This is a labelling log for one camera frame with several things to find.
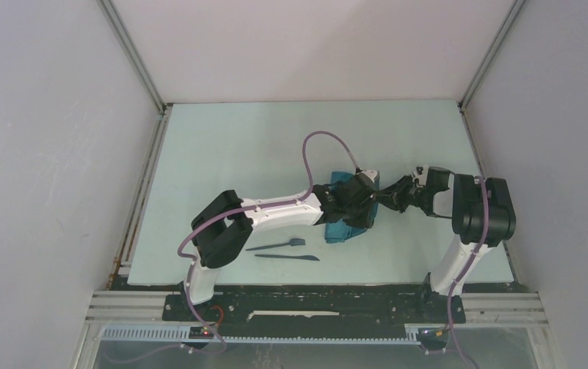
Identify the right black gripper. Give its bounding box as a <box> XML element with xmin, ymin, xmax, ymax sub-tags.
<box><xmin>374</xmin><ymin>173</ymin><xmax>429</xmax><ymax>212</ymax></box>

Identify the teal cloth napkin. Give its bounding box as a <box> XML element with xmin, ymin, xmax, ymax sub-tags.
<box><xmin>324</xmin><ymin>171</ymin><xmax>380</xmax><ymax>244</ymax></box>

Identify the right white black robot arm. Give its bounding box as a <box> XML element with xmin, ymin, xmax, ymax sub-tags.
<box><xmin>377</xmin><ymin>165</ymin><xmax>517</xmax><ymax>321</ymax></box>

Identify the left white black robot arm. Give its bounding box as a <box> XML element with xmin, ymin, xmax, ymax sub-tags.
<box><xmin>178</xmin><ymin>170</ymin><xmax>379</xmax><ymax>321</ymax></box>

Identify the dark plastic knife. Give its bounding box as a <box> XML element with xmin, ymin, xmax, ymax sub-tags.
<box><xmin>255</xmin><ymin>254</ymin><xmax>321</xmax><ymax>261</ymax></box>

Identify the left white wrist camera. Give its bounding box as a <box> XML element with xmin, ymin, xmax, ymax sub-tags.
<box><xmin>360</xmin><ymin>169</ymin><xmax>379</xmax><ymax>183</ymax></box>

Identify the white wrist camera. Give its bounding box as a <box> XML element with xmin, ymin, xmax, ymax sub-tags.
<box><xmin>360</xmin><ymin>169</ymin><xmax>379</xmax><ymax>183</ymax></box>
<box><xmin>411</xmin><ymin>165</ymin><xmax>429</xmax><ymax>187</ymax></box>

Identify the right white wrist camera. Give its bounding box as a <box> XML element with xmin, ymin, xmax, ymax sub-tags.
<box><xmin>411</xmin><ymin>165</ymin><xmax>429</xmax><ymax>187</ymax></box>

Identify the white slotted cable duct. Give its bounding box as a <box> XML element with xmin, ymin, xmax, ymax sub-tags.
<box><xmin>100</xmin><ymin>324</ymin><xmax>437</xmax><ymax>345</ymax></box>

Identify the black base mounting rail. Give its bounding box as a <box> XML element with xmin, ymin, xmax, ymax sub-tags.
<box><xmin>162</xmin><ymin>284</ymin><xmax>466</xmax><ymax>338</ymax></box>

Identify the aluminium frame extrusion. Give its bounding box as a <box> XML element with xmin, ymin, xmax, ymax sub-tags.
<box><xmin>71</xmin><ymin>290</ymin><xmax>172</xmax><ymax>369</ymax></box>

